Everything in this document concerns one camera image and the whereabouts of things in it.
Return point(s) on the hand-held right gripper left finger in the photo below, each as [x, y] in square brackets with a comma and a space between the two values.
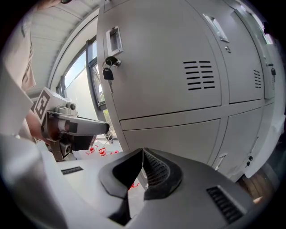
[120, 179]

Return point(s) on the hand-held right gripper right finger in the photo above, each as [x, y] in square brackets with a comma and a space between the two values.
[161, 179]

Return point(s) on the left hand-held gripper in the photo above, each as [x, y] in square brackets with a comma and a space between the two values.
[42, 103]

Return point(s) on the grey metal locker cabinet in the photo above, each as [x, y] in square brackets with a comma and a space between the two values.
[169, 121]

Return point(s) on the person's left forearm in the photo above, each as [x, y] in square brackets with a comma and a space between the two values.
[33, 125]

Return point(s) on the group of red-capped water jugs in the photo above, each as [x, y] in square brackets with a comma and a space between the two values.
[102, 152]

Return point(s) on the dark-framed window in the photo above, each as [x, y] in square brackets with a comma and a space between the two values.
[91, 78]

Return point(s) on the black-headed key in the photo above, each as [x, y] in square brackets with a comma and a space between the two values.
[111, 60]
[273, 72]
[108, 74]

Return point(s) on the person's beige t-shirt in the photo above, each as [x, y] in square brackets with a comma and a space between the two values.
[20, 56]

